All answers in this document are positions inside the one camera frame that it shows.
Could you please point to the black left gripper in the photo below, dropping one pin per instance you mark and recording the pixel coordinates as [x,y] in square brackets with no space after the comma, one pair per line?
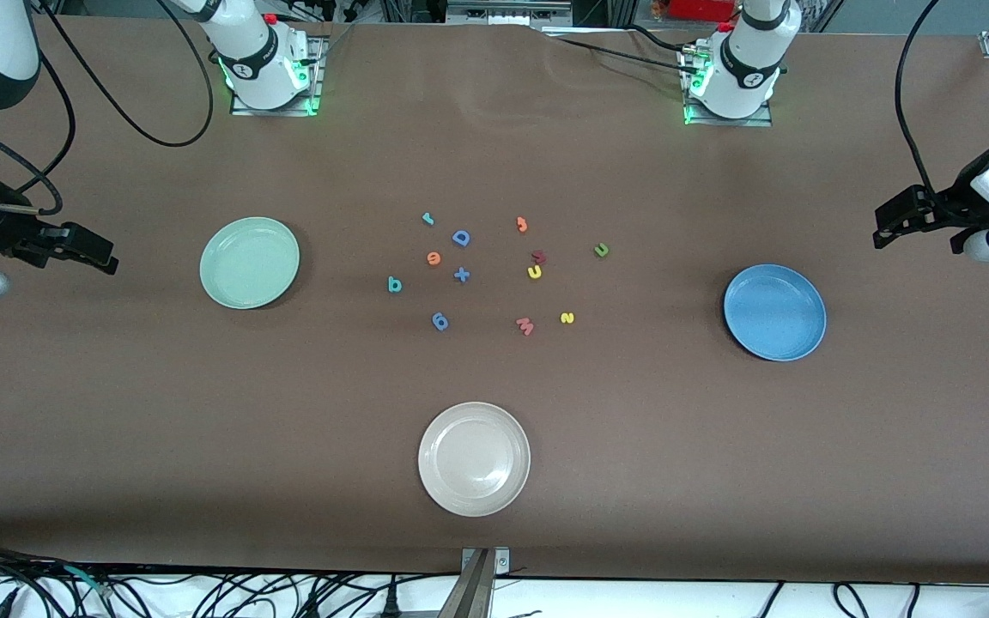
[951,209]

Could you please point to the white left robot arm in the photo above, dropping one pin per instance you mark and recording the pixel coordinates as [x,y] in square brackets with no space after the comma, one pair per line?
[743,69]

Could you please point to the blue round plate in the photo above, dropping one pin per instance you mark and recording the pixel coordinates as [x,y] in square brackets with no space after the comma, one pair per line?
[774,312]

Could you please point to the pale green round plate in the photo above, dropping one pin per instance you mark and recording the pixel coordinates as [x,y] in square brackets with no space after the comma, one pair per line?
[250,263]

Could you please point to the brown table cover sheet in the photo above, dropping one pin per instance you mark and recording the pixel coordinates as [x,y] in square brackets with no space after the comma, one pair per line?
[203,429]

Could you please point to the red box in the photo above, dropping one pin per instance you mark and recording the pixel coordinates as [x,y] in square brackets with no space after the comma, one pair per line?
[700,9]

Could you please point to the blue foam number 6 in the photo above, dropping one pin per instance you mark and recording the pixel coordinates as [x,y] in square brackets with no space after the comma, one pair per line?
[440,326]

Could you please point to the blue foam letter D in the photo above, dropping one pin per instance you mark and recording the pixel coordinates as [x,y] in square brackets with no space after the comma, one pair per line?
[456,241]

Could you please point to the blue foam plus sign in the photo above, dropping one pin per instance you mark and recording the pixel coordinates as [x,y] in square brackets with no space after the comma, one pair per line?
[461,275]

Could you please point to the pink foam letter M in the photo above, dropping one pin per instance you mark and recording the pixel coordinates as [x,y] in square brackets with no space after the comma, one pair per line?
[525,325]

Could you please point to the cream white round plate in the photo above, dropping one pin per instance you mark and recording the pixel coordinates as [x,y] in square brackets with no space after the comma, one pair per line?
[474,459]

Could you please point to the grey metal device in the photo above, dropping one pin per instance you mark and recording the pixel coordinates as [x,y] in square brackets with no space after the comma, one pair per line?
[507,10]

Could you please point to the grey metal beam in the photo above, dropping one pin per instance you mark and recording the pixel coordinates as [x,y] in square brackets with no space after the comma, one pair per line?
[470,592]

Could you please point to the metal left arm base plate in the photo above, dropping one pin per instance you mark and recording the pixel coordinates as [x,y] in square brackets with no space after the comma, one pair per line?
[726,122]

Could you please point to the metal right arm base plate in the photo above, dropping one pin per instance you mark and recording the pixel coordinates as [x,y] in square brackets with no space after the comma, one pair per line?
[276,110]

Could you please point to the small metal bracket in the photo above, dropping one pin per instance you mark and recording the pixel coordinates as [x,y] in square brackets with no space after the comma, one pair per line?
[501,560]

